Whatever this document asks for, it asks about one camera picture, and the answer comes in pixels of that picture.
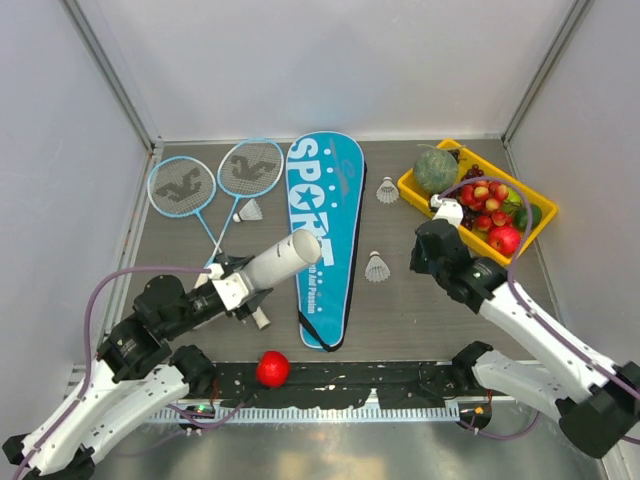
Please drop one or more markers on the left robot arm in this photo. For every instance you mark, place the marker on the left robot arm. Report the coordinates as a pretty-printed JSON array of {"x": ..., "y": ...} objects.
[{"x": 134, "y": 372}]

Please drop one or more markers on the left blue badminton racket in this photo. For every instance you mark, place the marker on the left blue badminton racket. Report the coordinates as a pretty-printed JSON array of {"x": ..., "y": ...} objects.
[{"x": 181, "y": 186}]

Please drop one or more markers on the shuttlecock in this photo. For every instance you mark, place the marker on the shuttlecock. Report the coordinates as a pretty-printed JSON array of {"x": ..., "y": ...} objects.
[
  {"x": 387, "y": 192},
  {"x": 376, "y": 270},
  {"x": 251, "y": 211}
]

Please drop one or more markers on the black front rail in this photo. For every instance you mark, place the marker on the black front rail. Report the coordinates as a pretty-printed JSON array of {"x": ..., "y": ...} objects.
[{"x": 338, "y": 385}]

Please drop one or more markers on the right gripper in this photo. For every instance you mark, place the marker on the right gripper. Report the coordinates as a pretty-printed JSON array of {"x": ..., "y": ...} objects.
[{"x": 416, "y": 263}]

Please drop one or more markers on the dark grape bunch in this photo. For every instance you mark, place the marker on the dark grape bunch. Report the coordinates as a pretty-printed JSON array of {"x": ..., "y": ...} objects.
[{"x": 470, "y": 172}]

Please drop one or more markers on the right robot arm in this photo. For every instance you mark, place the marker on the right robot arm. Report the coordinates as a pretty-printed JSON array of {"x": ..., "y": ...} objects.
[{"x": 594, "y": 400}]

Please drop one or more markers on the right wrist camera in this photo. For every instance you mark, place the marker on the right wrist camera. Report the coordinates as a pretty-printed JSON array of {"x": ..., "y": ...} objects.
[{"x": 447, "y": 209}]

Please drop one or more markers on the yellow plastic tray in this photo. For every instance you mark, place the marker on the yellow plastic tray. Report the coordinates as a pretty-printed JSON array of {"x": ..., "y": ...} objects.
[{"x": 476, "y": 240}]

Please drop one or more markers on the red cherry cluster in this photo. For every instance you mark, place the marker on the red cherry cluster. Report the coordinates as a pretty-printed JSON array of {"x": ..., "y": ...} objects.
[{"x": 487, "y": 205}]

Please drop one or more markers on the green melon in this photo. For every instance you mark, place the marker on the green melon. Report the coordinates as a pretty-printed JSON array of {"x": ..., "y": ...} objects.
[{"x": 435, "y": 170}]

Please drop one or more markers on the blue badminton racket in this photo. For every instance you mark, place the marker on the blue badminton racket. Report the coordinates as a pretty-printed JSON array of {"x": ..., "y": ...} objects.
[
  {"x": 249, "y": 170},
  {"x": 181, "y": 186}
]

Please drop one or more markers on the red apple in tray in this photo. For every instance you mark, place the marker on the red apple in tray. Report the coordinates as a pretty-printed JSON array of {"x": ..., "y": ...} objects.
[{"x": 504, "y": 239}]

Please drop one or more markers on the blue racket bag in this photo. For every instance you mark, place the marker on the blue racket bag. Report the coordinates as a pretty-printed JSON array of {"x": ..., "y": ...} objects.
[{"x": 325, "y": 176}]

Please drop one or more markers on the right blue badminton racket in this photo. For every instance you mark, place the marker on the right blue badminton racket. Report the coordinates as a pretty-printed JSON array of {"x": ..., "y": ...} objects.
[{"x": 249, "y": 170}]

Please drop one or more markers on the green lime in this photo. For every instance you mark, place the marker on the green lime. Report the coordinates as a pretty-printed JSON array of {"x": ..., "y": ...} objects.
[{"x": 523, "y": 215}]

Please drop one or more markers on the red ball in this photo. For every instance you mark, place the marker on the red ball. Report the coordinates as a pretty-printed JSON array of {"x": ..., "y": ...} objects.
[{"x": 273, "y": 369}]

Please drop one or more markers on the white shuttlecock tube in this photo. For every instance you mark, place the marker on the white shuttlecock tube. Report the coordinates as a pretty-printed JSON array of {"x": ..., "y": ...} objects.
[{"x": 291, "y": 255}]

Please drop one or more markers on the white cable duct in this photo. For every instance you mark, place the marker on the white cable duct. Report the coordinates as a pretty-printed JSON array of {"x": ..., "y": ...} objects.
[{"x": 369, "y": 413}]

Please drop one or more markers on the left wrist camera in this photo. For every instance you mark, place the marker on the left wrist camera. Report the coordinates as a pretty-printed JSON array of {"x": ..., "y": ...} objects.
[{"x": 231, "y": 288}]

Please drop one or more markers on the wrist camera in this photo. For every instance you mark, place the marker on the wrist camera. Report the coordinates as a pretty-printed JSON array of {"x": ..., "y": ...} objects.
[
  {"x": 447, "y": 209},
  {"x": 231, "y": 288}
]

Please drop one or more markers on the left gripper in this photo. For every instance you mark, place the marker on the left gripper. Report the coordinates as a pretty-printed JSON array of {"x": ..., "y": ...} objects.
[{"x": 234, "y": 262}]

